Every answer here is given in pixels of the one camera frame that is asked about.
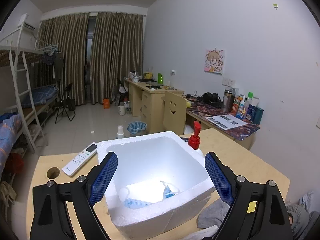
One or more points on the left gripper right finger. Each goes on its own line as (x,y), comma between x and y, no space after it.
(256,211)

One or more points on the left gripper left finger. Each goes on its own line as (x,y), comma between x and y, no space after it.
(51,217)

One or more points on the grey sock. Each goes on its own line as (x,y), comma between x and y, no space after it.
(213,215)

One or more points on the white remote control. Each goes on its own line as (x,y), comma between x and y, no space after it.
(79,160)

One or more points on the printed paper sheet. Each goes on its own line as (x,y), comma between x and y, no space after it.
(226,122)

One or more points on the white red pump bottle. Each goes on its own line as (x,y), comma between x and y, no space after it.
(194,140)

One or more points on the teal cup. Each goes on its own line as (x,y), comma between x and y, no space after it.
(258,115)

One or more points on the blue patterned quilt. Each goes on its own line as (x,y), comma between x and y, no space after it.
(10,162)

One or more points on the white styrofoam box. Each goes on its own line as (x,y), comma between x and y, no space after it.
(159,156)

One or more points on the small white spray bottle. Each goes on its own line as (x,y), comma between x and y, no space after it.
(120,132)

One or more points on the green cap spray can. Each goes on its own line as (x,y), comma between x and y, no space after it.
(250,98)

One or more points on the dark thermos bottle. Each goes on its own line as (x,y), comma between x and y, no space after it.
(226,100)

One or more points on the black headphones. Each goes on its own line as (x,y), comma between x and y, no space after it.
(212,99)

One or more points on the blue waste basket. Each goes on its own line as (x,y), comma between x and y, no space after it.
(136,127)

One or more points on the patterned desk mat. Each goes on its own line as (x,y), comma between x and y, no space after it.
(200,111)

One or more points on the blue plaid mattress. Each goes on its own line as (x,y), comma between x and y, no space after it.
(41,96)

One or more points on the orange box on floor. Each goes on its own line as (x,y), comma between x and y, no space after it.
(106,103)

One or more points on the white metal bunk bed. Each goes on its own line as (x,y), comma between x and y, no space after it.
(19,59)

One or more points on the wooden smiley chair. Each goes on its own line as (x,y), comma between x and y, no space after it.
(175,110)

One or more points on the hanging dark clothes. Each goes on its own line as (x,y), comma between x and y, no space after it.
(49,68)

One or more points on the light wood desk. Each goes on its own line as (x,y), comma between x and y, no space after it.
(148,104)

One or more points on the anime girl poster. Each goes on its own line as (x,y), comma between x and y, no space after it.
(214,61)

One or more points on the right brown curtain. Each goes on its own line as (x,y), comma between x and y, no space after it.
(117,49)

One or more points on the brown curtain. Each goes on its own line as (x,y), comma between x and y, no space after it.
(117,49)
(69,32)

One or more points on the left brown curtain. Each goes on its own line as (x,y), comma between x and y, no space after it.
(69,32)

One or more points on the white air conditioner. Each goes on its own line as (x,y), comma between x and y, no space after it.
(23,24)

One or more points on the wall switch plate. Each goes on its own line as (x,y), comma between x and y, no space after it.
(228,82)

